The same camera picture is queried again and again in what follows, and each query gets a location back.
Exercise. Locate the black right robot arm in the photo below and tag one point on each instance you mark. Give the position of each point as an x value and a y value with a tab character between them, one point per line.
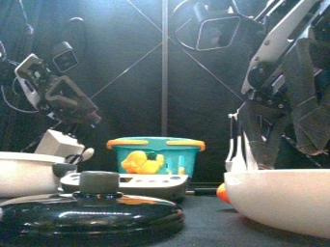
219	29

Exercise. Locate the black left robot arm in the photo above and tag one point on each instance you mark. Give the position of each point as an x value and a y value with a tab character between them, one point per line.
64	58

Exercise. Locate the grey toy stove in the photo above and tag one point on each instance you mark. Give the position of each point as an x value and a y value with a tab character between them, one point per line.
146	186

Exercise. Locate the white plastic utensil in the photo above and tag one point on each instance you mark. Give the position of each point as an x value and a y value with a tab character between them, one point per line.
236	154

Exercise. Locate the white spoon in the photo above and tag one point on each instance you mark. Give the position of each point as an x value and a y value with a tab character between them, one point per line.
87	153

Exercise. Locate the orange toy food piece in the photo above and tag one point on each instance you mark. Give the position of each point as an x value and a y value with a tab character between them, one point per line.
222	194

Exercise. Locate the white bowl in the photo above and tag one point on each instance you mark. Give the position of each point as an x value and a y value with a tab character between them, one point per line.
283	199

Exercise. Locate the white toy pot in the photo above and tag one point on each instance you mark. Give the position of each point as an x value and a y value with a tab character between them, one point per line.
25	173

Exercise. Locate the black pot lid grey knob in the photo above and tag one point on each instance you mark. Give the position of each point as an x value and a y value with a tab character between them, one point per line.
89	215

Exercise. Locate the metal frame pole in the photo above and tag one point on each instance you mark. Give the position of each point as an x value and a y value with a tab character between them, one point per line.
164	64

